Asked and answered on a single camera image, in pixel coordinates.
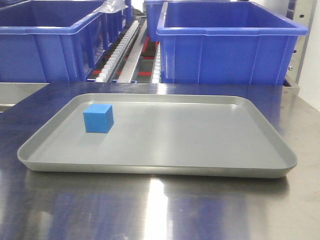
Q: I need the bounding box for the blue plastic bin right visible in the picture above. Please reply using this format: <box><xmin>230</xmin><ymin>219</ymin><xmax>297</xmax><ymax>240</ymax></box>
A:
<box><xmin>156</xmin><ymin>1</ymin><xmax>308</xmax><ymax>85</ymax></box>

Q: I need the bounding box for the grey metal tray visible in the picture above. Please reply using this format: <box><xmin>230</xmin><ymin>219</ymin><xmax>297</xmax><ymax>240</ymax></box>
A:
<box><xmin>17</xmin><ymin>93</ymin><xmax>297</xmax><ymax>179</ymax></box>

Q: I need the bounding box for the blue cube block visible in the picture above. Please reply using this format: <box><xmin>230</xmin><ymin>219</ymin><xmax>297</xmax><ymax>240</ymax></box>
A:
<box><xmin>83</xmin><ymin>103</ymin><xmax>114</xmax><ymax>133</ymax></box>

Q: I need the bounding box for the blue bin back left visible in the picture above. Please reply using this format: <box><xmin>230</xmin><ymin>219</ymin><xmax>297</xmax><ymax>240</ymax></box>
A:
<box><xmin>105</xmin><ymin>0</ymin><xmax>133</xmax><ymax>45</ymax></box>

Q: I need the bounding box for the white roller conveyor rail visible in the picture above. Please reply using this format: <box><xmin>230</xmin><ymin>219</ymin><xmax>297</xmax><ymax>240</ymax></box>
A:
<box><xmin>94</xmin><ymin>20</ymin><xmax>140</xmax><ymax>83</ymax></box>

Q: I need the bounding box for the blue plastic bin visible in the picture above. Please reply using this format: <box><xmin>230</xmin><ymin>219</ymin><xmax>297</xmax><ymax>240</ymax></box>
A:
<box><xmin>0</xmin><ymin>0</ymin><xmax>109</xmax><ymax>83</ymax></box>
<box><xmin>156</xmin><ymin>1</ymin><xmax>308</xmax><ymax>85</ymax></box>

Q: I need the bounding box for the blue plastic bin left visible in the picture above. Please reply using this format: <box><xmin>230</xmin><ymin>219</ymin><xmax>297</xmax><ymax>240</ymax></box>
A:
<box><xmin>0</xmin><ymin>0</ymin><xmax>109</xmax><ymax>83</ymax></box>

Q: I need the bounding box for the steel shelf divider rail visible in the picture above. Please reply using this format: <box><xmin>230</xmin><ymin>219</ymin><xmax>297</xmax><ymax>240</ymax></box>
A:
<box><xmin>117</xmin><ymin>16</ymin><xmax>147</xmax><ymax>83</ymax></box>

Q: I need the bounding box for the clear plastic sheet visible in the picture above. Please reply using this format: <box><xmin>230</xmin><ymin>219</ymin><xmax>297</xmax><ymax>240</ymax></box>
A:
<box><xmin>95</xmin><ymin>0</ymin><xmax>129</xmax><ymax>14</ymax></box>

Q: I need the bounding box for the steel shelf upright post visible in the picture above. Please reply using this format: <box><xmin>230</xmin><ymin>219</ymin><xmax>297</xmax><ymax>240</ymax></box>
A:
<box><xmin>293</xmin><ymin>0</ymin><xmax>317</xmax><ymax>85</ymax></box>

